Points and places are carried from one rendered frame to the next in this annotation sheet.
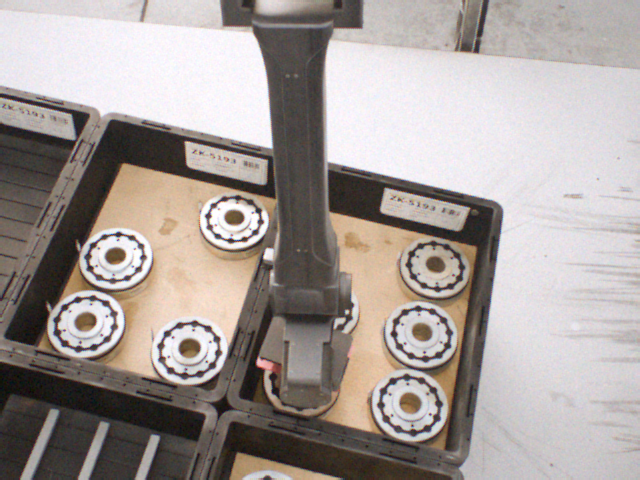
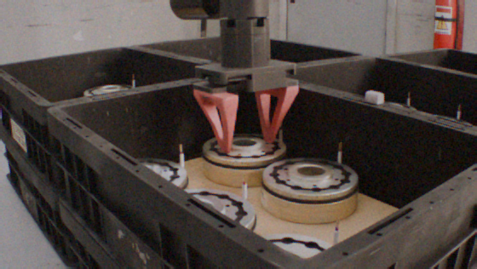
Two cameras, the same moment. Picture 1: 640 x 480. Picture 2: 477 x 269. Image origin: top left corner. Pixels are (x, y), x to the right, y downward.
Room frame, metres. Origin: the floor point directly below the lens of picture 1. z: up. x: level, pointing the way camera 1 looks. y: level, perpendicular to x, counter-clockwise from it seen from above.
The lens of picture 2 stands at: (0.87, -0.40, 1.06)
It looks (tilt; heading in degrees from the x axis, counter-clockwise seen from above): 18 degrees down; 135
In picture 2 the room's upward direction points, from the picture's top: straight up
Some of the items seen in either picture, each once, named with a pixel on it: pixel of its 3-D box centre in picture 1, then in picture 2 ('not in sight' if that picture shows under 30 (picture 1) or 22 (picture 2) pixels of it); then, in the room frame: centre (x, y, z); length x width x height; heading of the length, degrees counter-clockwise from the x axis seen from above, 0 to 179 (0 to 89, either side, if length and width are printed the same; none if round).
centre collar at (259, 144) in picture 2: not in sight; (244, 144); (0.47, 0.00, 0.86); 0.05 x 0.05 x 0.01
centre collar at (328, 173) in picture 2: not in sight; (311, 173); (0.59, -0.02, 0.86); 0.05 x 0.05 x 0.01
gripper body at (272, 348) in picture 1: (307, 339); (244, 48); (0.47, 0.00, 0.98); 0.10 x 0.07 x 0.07; 79
